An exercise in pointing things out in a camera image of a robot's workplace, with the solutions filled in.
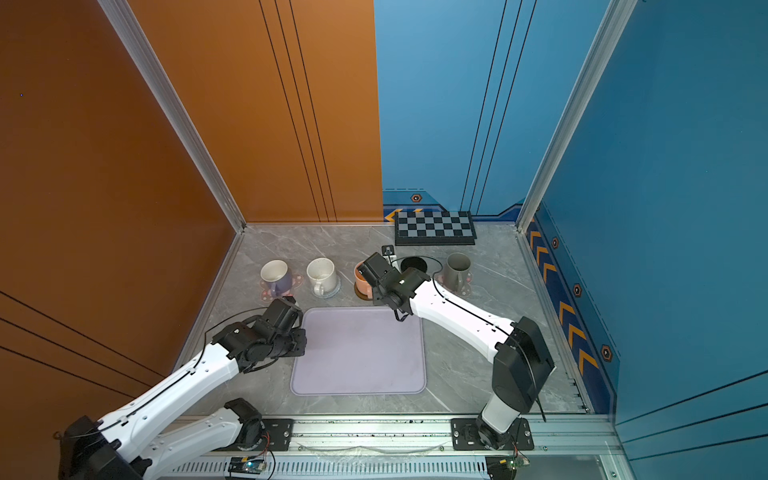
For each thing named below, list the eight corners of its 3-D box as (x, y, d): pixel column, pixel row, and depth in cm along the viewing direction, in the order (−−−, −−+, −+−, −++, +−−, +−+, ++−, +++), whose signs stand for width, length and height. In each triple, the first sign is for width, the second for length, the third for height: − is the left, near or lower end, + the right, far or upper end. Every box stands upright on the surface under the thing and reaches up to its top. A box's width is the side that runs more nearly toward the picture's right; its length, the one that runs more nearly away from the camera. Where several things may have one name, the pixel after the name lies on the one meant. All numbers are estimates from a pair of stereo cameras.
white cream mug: (308, 303, 99) (302, 288, 92) (315, 273, 107) (309, 257, 100) (334, 303, 99) (329, 288, 92) (338, 273, 107) (334, 257, 100)
